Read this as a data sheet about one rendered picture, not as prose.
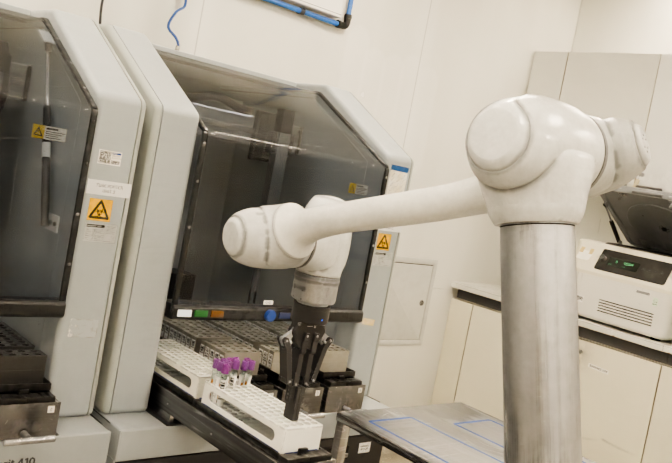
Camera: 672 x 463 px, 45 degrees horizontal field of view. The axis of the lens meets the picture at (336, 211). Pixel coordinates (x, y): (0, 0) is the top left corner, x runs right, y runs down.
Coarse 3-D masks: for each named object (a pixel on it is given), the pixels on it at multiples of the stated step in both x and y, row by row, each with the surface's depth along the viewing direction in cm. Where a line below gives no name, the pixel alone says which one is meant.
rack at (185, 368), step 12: (168, 348) 196; (180, 348) 198; (156, 360) 198; (168, 360) 188; (180, 360) 188; (192, 360) 190; (204, 360) 192; (168, 372) 194; (180, 372) 197; (192, 372) 180; (204, 372) 183; (180, 384) 183; (192, 384) 179
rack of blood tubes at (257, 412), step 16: (208, 384) 174; (208, 400) 174; (240, 400) 168; (256, 400) 168; (272, 400) 171; (224, 416) 169; (240, 416) 169; (256, 416) 161; (272, 416) 160; (304, 416) 164; (256, 432) 160; (272, 432) 168; (288, 432) 154; (304, 432) 157; (320, 432) 160; (288, 448) 155
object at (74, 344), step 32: (64, 32) 184; (96, 32) 191; (96, 64) 177; (96, 96) 167; (128, 96) 172; (96, 128) 167; (128, 128) 172; (96, 160) 168; (128, 160) 173; (96, 224) 171; (96, 256) 172; (96, 288) 173; (0, 320) 194; (32, 320) 180; (64, 320) 170; (96, 320) 174; (64, 352) 171; (96, 352) 175; (64, 384) 172; (96, 384) 177; (64, 416) 174; (0, 448) 156; (32, 448) 160; (64, 448) 164; (96, 448) 169
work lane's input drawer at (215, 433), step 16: (160, 384) 187; (160, 400) 185; (176, 400) 180; (192, 400) 177; (176, 416) 179; (192, 416) 175; (208, 416) 171; (208, 432) 170; (224, 432) 165; (240, 432) 163; (224, 448) 165; (240, 448) 161; (256, 448) 158; (304, 448) 157; (320, 448) 161
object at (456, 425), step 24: (384, 408) 196; (408, 408) 200; (432, 408) 204; (456, 408) 208; (336, 432) 186; (360, 432) 180; (384, 432) 178; (408, 432) 181; (432, 432) 184; (456, 432) 188; (480, 432) 191; (336, 456) 185; (408, 456) 168; (432, 456) 168; (456, 456) 171; (480, 456) 174
